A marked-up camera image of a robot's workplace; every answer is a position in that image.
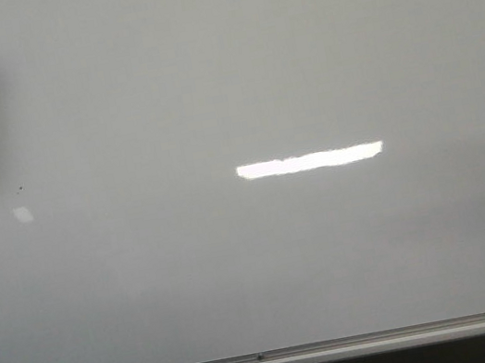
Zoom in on white whiteboard with aluminium frame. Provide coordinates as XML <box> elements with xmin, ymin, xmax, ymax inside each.
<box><xmin>0</xmin><ymin>0</ymin><xmax>485</xmax><ymax>363</ymax></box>

